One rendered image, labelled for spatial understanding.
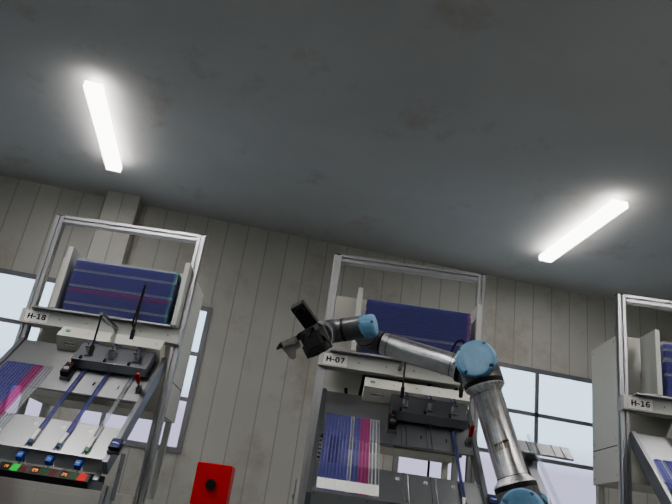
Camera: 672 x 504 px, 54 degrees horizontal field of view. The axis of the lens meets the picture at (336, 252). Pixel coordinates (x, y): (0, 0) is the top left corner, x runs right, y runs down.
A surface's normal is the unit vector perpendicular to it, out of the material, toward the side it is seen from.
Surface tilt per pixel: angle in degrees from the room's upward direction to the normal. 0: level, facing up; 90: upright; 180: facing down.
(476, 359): 83
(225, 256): 90
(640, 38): 180
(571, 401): 90
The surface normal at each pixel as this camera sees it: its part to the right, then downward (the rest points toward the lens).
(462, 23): -0.14, 0.91
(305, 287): 0.18, -0.36
